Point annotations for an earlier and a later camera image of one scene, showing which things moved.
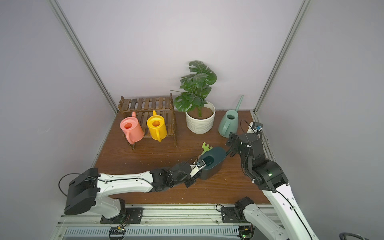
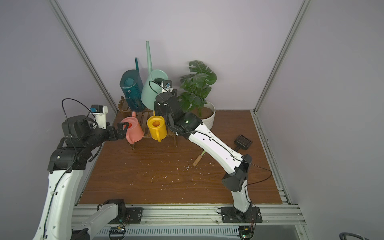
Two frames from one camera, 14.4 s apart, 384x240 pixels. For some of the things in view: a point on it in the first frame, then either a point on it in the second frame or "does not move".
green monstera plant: x=196 y=87 does not move
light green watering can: x=229 y=124 -> x=152 y=87
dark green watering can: x=213 y=158 -> x=132 y=81
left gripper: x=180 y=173 -> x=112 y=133
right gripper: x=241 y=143 -> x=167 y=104
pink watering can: x=132 y=128 does not move
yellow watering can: x=157 y=126 does not move
